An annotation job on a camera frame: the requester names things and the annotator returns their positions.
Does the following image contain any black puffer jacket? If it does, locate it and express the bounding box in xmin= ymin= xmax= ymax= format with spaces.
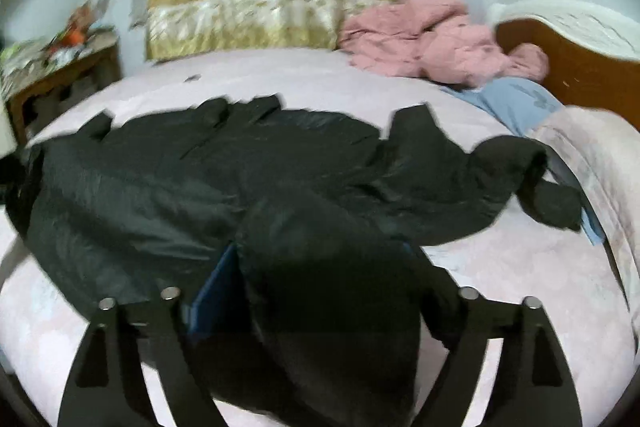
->
xmin=1 ymin=95 xmax=582 ymax=426

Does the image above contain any pink bed sheet mattress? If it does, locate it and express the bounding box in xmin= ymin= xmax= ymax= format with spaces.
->
xmin=1 ymin=49 xmax=638 ymax=426

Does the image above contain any pink pillow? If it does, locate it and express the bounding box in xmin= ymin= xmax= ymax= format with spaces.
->
xmin=529 ymin=106 xmax=640 ymax=308

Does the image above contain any blue pillow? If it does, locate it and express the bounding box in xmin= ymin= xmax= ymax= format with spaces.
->
xmin=442 ymin=77 xmax=606 ymax=245

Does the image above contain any wooden side table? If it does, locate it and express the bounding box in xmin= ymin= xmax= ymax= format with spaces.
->
xmin=2 ymin=31 xmax=122 ymax=145

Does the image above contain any clutter pile on table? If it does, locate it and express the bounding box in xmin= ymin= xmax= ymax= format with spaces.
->
xmin=1 ymin=3 xmax=118 ymax=101

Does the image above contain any white and brown headboard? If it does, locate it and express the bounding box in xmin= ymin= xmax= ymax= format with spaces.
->
xmin=487 ymin=0 xmax=640 ymax=127

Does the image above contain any pink crumpled blanket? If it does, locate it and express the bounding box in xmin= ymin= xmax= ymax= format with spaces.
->
xmin=338 ymin=0 xmax=549 ymax=89

